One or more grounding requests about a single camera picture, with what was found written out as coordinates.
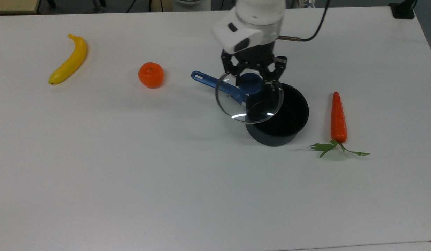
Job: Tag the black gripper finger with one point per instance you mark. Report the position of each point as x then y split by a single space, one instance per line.
276 75
232 68

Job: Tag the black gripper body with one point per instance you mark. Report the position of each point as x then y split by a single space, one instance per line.
255 55

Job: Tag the glass lid with blue knob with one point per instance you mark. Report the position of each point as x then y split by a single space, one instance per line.
252 85

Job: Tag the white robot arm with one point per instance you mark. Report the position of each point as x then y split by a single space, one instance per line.
257 17

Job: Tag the dark blue saucepan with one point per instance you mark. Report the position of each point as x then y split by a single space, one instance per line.
288 118

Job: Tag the orange toy carrot with leaves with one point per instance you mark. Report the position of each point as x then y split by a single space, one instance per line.
338 118

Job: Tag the orange toy mandarin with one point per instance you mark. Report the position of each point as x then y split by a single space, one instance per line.
151 75

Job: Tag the black square clamp base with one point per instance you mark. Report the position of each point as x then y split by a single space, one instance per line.
402 10

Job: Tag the yellow toy banana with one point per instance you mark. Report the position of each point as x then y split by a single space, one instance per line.
70 62

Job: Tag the wooden desk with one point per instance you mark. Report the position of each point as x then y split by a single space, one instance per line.
13 5

